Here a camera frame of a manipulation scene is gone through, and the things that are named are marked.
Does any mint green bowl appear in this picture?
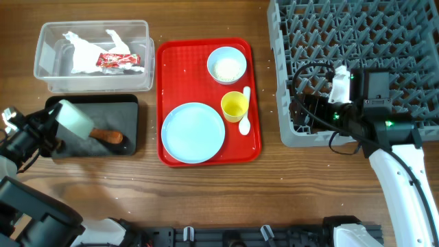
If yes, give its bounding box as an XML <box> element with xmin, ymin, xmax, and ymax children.
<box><xmin>56</xmin><ymin>99</ymin><xmax>94</xmax><ymax>139</ymax></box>

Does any orange carrot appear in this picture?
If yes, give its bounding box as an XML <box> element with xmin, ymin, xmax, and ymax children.
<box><xmin>89</xmin><ymin>128</ymin><xmax>123</xmax><ymax>145</ymax></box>

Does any white napkin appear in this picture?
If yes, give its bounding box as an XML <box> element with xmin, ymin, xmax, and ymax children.
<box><xmin>63</xmin><ymin>30</ymin><xmax>145</xmax><ymax>75</ymax></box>

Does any red snack wrapper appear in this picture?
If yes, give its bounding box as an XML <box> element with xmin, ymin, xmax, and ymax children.
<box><xmin>96</xmin><ymin>53</ymin><xmax>141</xmax><ymax>68</ymax></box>

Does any yellow plastic cup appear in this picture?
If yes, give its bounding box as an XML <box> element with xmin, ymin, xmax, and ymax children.
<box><xmin>220</xmin><ymin>91</ymin><xmax>249</xmax><ymax>123</ymax></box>

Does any white rice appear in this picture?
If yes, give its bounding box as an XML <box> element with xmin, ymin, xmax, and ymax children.
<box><xmin>213</xmin><ymin>58</ymin><xmax>241</xmax><ymax>82</ymax></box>

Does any light blue bowl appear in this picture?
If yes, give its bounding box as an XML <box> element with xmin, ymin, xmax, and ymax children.
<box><xmin>206</xmin><ymin>46</ymin><xmax>247</xmax><ymax>85</ymax></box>

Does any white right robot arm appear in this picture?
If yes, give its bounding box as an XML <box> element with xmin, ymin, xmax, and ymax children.
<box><xmin>289</xmin><ymin>66</ymin><xmax>438</xmax><ymax>246</ymax></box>

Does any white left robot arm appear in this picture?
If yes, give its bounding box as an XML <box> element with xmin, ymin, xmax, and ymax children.
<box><xmin>1</xmin><ymin>99</ymin><xmax>147</xmax><ymax>246</ymax></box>

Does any clear plastic waste bin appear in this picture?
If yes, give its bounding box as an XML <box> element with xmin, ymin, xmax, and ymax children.
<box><xmin>34</xmin><ymin>20</ymin><xmax>155</xmax><ymax>93</ymax></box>

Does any grey dishwasher rack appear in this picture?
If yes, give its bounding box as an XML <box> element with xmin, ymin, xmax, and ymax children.
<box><xmin>267</xmin><ymin>0</ymin><xmax>438</xmax><ymax>148</ymax></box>

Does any black tray bin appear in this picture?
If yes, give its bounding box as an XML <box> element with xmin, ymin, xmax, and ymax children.
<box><xmin>40</xmin><ymin>94</ymin><xmax>139</xmax><ymax>159</ymax></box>

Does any white plastic spoon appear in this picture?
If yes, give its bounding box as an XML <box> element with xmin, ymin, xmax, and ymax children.
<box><xmin>239</xmin><ymin>86</ymin><xmax>251</xmax><ymax>135</ymax></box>

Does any light blue plate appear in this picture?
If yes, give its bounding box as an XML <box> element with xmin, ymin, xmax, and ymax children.
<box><xmin>161</xmin><ymin>102</ymin><xmax>226</xmax><ymax>164</ymax></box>

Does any red serving tray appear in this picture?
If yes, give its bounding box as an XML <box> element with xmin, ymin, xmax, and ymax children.
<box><xmin>156</xmin><ymin>38</ymin><xmax>262</xmax><ymax>168</ymax></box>

